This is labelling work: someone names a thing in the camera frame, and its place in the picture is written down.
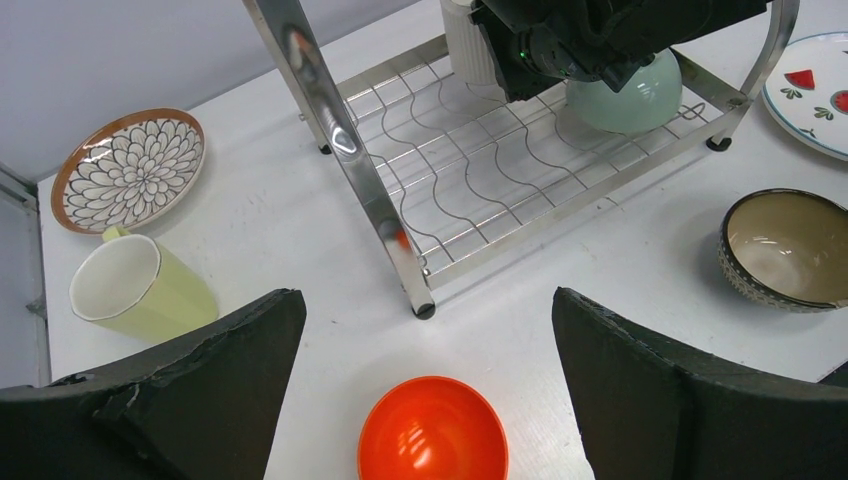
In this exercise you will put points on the mint green bowl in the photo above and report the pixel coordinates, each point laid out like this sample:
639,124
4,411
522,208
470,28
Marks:
650,99

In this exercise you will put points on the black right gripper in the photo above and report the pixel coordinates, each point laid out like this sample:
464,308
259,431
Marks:
535,44

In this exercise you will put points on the beige bowl dark rim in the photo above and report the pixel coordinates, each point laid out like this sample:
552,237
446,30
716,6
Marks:
786,249

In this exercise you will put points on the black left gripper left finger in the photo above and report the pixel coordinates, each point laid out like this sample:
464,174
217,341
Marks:
204,405

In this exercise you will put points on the light green mug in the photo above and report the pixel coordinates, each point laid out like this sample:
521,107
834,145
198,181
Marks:
133,285

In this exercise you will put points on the brown floral round plate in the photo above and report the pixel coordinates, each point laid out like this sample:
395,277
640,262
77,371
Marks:
129,172

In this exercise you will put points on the aluminium frame rail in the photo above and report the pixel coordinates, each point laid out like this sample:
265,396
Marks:
25,354

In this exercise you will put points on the orange plastic bowl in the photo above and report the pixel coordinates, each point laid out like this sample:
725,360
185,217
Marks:
432,427

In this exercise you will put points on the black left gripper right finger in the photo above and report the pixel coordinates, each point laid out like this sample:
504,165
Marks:
650,407

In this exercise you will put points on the white ribbed mug black rim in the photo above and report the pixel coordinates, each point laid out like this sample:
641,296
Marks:
469,56

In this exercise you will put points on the stainless steel dish rack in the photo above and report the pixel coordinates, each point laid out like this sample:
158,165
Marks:
451,176

